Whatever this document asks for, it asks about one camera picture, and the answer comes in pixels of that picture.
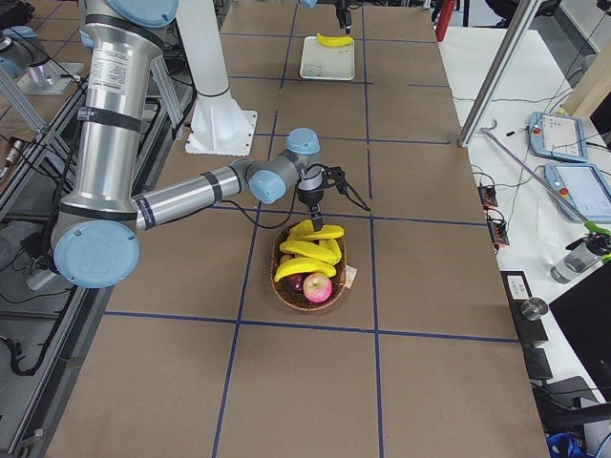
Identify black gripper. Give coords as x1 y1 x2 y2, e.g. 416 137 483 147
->
297 189 325 232

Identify yellow banana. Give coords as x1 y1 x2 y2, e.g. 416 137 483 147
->
316 33 354 48
299 225 345 241
279 240 341 265
273 257 337 282

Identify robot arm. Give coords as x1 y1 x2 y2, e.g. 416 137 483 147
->
298 0 352 35
51 1 323 289

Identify paper tag on basket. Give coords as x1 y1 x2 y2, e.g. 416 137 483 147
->
345 265 358 289

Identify brown wicker basket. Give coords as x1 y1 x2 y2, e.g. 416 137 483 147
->
270 219 348 311

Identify yellow pear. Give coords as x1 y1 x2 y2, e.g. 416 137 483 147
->
287 219 318 241

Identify white bear tray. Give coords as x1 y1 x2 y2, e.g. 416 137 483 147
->
299 35 355 81

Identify dark purple fruit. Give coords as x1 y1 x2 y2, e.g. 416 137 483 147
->
285 273 307 292

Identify pink red apple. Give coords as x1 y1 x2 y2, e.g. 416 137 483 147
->
303 273 332 303

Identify red cylinder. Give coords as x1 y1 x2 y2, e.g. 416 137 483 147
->
433 0 456 42

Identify orange black electronics box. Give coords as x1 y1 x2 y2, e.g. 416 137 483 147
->
477 185 498 210

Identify reacher grabber stick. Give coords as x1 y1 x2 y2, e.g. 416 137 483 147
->
479 119 610 237

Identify small metal cup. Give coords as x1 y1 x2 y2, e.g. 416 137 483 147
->
519 297 549 322

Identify far teach pendant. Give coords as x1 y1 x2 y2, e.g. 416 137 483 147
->
528 112 588 163

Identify teach pendant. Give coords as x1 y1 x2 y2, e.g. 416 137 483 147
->
544 163 610 224
528 112 588 163

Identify clear water bottle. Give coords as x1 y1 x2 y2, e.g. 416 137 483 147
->
550 234 610 283

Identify near teach pendant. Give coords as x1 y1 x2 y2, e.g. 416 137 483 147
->
544 163 610 224

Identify aluminium frame post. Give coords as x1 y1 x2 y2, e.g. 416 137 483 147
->
458 0 542 147

